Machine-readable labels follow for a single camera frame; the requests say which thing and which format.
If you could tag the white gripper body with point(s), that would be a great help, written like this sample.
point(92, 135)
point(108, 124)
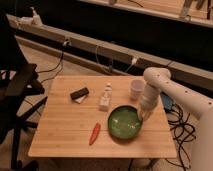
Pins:
point(146, 108)

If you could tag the green ceramic bowl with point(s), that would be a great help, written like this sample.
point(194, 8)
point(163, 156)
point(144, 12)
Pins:
point(124, 123)

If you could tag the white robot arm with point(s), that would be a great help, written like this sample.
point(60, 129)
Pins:
point(159, 80)

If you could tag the blue box on floor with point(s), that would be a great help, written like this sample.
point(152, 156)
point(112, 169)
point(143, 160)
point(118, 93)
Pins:
point(167, 101)

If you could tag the translucent plastic cup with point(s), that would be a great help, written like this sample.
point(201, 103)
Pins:
point(136, 88)

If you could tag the small clear glass bottle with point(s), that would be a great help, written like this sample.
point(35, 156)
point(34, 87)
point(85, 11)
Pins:
point(105, 98)

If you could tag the red chili pepper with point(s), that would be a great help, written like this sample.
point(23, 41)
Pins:
point(95, 133)

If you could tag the black and white eraser block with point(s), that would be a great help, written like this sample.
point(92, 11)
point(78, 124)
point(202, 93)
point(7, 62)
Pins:
point(79, 95)

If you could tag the wooden bamboo table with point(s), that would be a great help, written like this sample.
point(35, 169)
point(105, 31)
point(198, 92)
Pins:
point(65, 126)

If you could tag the black chair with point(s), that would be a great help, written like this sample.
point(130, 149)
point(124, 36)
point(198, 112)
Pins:
point(18, 79)

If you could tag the white spray bottle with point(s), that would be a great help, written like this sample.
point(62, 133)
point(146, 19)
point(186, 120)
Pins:
point(36, 17)

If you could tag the grey metal rail beam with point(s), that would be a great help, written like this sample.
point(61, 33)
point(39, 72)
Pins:
point(181, 72)

